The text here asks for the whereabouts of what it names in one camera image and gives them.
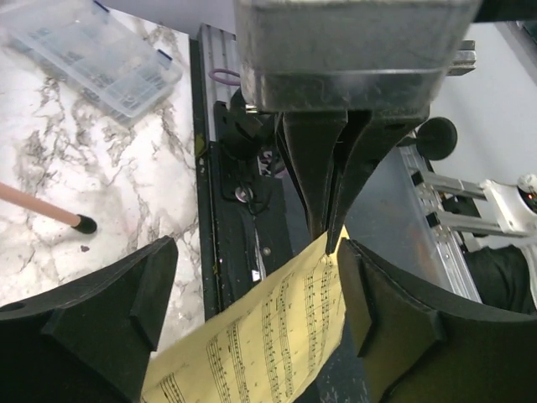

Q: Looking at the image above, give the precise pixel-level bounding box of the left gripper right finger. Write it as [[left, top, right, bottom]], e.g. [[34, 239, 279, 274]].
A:
[[337, 239, 536, 402]]

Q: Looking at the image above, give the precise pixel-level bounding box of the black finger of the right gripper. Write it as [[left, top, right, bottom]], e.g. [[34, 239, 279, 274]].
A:
[[281, 111, 348, 235]]

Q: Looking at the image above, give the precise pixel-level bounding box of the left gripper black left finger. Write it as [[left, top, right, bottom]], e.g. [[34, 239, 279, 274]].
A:
[[1, 237, 178, 402]]

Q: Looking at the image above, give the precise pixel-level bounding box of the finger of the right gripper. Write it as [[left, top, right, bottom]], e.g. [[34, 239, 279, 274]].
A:
[[326, 109, 430, 254]]

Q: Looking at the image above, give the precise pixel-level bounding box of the yellow sheet music paper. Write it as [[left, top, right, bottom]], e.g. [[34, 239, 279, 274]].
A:
[[141, 234, 346, 402]]

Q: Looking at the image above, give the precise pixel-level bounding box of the pink perforated music stand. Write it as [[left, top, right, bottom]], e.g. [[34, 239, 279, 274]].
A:
[[1, 183, 97, 234]]

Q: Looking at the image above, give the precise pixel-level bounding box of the clear plastic compartment box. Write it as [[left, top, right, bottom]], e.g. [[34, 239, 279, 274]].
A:
[[1, 1, 182, 126]]

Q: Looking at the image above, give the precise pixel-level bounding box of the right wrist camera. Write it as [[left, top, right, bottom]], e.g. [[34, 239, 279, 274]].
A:
[[234, 1, 480, 112]]

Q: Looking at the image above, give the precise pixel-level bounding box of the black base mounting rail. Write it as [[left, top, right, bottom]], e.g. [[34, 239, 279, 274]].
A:
[[190, 25, 308, 318]]

